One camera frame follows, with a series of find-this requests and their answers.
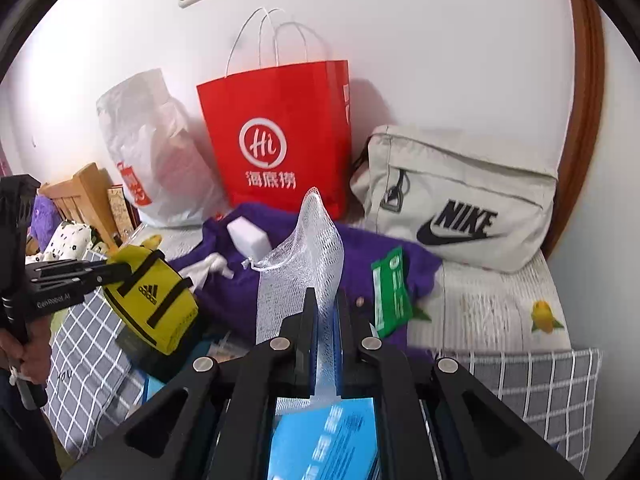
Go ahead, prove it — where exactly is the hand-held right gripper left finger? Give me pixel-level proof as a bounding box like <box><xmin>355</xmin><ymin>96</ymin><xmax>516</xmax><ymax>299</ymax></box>
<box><xmin>60</xmin><ymin>287</ymin><xmax>318</xmax><ymax>480</ymax></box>

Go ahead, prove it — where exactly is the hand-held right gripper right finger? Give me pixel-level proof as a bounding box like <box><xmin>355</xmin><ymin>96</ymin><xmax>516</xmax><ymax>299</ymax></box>
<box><xmin>335</xmin><ymin>287</ymin><xmax>586</xmax><ymax>480</ymax></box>

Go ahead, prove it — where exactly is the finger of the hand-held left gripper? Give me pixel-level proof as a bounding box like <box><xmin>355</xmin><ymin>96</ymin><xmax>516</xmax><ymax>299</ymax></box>
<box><xmin>27</xmin><ymin>257</ymin><xmax>135</xmax><ymax>293</ymax></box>

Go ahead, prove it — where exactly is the yellow zip pouch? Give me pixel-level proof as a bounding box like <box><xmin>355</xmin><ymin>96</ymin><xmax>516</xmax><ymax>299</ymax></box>
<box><xmin>102</xmin><ymin>245</ymin><xmax>199</xmax><ymax>357</ymax></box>

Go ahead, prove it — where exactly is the green wipes packet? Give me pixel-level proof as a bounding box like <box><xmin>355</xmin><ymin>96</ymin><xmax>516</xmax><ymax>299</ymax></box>
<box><xmin>370</xmin><ymin>246</ymin><xmax>415</xmax><ymax>339</ymax></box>

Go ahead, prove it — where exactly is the white mesh bag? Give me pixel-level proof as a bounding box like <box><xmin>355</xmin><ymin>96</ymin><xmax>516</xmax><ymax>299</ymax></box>
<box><xmin>242</xmin><ymin>186</ymin><xmax>346</xmax><ymax>401</ymax></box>

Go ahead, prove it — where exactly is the white sponge block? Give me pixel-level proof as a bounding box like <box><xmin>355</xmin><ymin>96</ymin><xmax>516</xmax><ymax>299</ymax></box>
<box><xmin>226</xmin><ymin>217</ymin><xmax>273</xmax><ymax>263</ymax></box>

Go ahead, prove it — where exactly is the person's left hand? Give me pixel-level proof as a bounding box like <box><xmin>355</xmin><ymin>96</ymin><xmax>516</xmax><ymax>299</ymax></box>
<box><xmin>0</xmin><ymin>330</ymin><xmax>52</xmax><ymax>388</ymax></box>

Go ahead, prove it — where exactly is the purple plush toy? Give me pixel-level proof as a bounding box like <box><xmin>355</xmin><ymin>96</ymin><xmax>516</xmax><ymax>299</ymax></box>
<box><xmin>30</xmin><ymin>195</ymin><xmax>56</xmax><ymax>241</ymax></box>

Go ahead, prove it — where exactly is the floral white pillow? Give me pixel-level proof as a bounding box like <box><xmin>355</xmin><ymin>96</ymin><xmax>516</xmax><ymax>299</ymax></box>
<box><xmin>37</xmin><ymin>220</ymin><xmax>108</xmax><ymax>263</ymax></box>

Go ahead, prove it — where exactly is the blue tissue pack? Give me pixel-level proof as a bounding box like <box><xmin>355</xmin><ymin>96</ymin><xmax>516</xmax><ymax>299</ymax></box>
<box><xmin>142</xmin><ymin>375</ymin><xmax>381</xmax><ymax>480</ymax></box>

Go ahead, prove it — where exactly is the patterned cardboard box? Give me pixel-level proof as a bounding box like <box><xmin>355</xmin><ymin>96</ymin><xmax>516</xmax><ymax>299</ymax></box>
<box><xmin>107</xmin><ymin>185</ymin><xmax>138</xmax><ymax>241</ymax></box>

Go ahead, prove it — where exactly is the wooden headboard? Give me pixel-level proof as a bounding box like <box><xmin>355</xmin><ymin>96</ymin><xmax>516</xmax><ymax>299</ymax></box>
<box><xmin>39</xmin><ymin>162</ymin><xmax>121</xmax><ymax>251</ymax></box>

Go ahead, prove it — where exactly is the purple cloth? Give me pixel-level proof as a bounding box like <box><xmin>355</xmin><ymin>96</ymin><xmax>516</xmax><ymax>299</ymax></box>
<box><xmin>167</xmin><ymin>203</ymin><xmax>443</xmax><ymax>361</ymax></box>

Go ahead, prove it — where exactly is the white plastic shopping bag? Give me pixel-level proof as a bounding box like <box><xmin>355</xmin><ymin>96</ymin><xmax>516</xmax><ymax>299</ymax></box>
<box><xmin>96</xmin><ymin>68</ymin><xmax>236</xmax><ymax>228</ymax></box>

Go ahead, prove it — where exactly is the grey checked blanket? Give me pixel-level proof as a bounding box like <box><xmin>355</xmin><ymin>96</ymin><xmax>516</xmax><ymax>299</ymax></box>
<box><xmin>42</xmin><ymin>247</ymin><xmax>603</xmax><ymax>476</ymax></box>

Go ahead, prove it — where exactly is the beige waist bag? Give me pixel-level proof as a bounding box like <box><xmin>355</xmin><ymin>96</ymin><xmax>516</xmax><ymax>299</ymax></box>
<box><xmin>349</xmin><ymin>125</ymin><xmax>561</xmax><ymax>273</ymax></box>

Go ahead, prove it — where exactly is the red paper bag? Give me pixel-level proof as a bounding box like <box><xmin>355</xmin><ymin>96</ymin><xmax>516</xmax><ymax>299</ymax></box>
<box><xmin>196</xmin><ymin>7</ymin><xmax>351</xmax><ymax>221</ymax></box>

